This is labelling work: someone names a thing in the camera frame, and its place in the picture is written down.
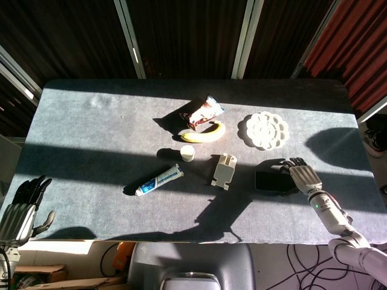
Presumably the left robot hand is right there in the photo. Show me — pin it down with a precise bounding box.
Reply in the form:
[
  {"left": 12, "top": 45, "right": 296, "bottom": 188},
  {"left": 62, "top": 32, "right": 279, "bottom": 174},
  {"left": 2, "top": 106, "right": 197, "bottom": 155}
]
[{"left": 0, "top": 175, "right": 56, "bottom": 247}]

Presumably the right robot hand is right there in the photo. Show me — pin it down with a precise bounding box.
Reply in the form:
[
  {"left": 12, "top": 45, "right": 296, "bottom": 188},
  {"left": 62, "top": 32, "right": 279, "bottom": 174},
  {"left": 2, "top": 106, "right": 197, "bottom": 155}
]
[{"left": 278, "top": 156, "right": 323, "bottom": 197}]

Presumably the black phone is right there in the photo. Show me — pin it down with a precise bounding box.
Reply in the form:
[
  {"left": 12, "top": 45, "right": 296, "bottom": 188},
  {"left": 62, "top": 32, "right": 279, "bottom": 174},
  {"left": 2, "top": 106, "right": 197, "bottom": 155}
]
[{"left": 254, "top": 170, "right": 296, "bottom": 194}]

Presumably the beige plastic holder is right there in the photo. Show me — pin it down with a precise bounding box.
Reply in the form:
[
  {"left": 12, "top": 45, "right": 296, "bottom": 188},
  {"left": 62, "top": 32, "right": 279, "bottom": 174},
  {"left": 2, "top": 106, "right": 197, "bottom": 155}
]
[{"left": 210, "top": 153, "right": 238, "bottom": 191}]

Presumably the brown cardboard piece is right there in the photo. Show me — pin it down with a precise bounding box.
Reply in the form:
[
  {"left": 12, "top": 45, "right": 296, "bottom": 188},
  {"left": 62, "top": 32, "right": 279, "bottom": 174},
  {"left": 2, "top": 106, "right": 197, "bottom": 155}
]
[{"left": 27, "top": 277, "right": 131, "bottom": 290}]

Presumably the brown cardboard box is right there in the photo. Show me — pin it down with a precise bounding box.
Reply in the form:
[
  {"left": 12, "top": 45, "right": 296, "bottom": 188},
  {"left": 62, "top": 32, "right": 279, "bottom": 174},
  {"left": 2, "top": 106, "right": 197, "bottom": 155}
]
[{"left": 8, "top": 264, "right": 69, "bottom": 285}]

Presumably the white flower-shaped dish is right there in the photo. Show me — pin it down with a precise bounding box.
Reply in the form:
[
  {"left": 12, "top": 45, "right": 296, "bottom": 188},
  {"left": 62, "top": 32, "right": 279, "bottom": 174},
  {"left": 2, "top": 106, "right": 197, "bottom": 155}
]
[{"left": 245, "top": 111, "right": 290, "bottom": 151}]

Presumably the black white shoe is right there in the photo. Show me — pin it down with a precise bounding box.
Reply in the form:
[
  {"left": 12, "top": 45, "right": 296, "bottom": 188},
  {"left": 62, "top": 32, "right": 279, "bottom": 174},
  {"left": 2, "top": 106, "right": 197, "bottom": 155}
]
[{"left": 361, "top": 116, "right": 387, "bottom": 158}]

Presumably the yellow banana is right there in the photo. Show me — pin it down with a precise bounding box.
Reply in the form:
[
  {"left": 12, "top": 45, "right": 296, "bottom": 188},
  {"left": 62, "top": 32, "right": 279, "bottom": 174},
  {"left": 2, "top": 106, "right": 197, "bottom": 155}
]
[{"left": 180, "top": 120, "right": 227, "bottom": 144}]

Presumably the blue-grey table cloth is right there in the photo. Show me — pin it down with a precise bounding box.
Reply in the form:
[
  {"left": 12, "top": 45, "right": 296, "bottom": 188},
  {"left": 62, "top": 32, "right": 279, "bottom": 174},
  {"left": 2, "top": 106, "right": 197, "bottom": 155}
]
[{"left": 0, "top": 79, "right": 387, "bottom": 245}]

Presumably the orange object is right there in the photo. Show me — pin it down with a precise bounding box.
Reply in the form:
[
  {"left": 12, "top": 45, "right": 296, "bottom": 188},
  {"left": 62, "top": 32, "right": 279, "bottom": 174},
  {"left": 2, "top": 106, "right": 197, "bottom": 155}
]
[{"left": 112, "top": 242, "right": 135, "bottom": 269}]

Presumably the brown white snack packet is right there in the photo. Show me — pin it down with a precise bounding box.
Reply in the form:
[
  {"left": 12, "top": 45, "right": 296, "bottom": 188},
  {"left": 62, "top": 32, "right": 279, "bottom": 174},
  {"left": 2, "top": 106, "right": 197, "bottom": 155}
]
[{"left": 180, "top": 95, "right": 227, "bottom": 131}]

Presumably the small white cup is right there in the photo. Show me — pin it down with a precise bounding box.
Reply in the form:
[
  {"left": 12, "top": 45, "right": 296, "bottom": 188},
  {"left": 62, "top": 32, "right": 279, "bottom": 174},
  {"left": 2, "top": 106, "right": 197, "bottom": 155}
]
[{"left": 180, "top": 144, "right": 196, "bottom": 163}]

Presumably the grey robot torso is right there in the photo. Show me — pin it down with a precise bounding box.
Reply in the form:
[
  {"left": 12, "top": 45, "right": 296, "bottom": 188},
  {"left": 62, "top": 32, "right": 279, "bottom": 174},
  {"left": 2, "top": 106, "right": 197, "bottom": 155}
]
[{"left": 127, "top": 243, "right": 256, "bottom": 290}]

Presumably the red curtain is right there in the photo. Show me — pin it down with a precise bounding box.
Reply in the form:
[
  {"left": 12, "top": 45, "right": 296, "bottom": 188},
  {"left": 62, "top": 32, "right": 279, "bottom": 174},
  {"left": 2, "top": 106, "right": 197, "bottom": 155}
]
[{"left": 304, "top": 0, "right": 387, "bottom": 112}]

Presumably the blue white toothpaste tube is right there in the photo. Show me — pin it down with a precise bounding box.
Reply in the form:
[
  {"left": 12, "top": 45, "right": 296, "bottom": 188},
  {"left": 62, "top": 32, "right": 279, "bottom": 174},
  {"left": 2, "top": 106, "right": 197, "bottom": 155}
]
[{"left": 135, "top": 163, "right": 184, "bottom": 197}]

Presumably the tangle of black floor cables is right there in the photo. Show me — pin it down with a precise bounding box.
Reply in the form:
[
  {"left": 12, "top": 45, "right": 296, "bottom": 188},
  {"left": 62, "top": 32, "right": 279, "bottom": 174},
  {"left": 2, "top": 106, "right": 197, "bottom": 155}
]
[{"left": 285, "top": 243, "right": 387, "bottom": 290}]

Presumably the white window frame post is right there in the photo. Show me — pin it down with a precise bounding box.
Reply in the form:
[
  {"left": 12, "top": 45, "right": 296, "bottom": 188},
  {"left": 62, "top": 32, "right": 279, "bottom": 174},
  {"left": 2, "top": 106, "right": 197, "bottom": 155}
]
[
  {"left": 231, "top": 0, "right": 265, "bottom": 80},
  {"left": 291, "top": 0, "right": 342, "bottom": 79},
  {"left": 356, "top": 96, "right": 387, "bottom": 124},
  {"left": 114, "top": 0, "right": 147, "bottom": 80},
  {"left": 0, "top": 45, "right": 42, "bottom": 100}
]

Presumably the black looped cable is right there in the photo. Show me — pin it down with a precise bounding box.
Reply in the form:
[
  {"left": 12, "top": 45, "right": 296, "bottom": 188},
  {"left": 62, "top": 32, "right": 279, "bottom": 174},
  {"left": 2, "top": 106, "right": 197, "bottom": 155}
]
[{"left": 100, "top": 243, "right": 122, "bottom": 278}]

